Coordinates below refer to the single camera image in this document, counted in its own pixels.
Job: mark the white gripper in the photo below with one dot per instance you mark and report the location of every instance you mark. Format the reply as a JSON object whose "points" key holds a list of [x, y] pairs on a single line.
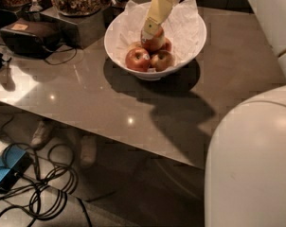
{"points": [[159, 10]]}

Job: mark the red apple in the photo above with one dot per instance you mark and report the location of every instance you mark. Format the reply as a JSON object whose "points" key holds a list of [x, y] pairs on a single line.
{"points": [[162, 60], [153, 43], [167, 45], [138, 59]]}

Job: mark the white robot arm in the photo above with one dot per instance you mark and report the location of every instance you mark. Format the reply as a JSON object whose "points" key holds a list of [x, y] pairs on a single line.
{"points": [[245, 177]]}

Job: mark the white ceramic bowl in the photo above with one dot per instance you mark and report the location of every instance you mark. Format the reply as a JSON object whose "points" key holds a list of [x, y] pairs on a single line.
{"points": [[187, 48]]}

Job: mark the back left yellowish apple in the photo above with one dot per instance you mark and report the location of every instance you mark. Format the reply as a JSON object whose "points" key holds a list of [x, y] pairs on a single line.
{"points": [[134, 45]]}

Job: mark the grey jar stand block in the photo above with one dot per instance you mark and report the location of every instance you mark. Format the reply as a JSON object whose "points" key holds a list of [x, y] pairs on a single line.
{"points": [[77, 31]]}

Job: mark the metal scoop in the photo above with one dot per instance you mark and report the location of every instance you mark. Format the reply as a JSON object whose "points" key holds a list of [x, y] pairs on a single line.
{"points": [[35, 6]]}

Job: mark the black VR headset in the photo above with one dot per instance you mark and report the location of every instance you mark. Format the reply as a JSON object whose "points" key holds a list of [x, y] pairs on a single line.
{"points": [[31, 39]]}

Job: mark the right white shoe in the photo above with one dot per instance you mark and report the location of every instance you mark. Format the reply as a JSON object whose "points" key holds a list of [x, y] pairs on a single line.
{"points": [[88, 151]]}

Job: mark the white shoe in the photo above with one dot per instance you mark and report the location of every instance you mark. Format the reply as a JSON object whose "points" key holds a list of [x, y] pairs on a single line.
{"points": [[42, 135], [88, 151]]}

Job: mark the left white shoe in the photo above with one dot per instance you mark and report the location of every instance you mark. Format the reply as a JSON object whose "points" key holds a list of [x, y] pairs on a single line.
{"points": [[42, 135]]}

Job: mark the blue electronics box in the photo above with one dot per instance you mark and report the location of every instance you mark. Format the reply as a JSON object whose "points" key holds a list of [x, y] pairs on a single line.
{"points": [[14, 162]]}

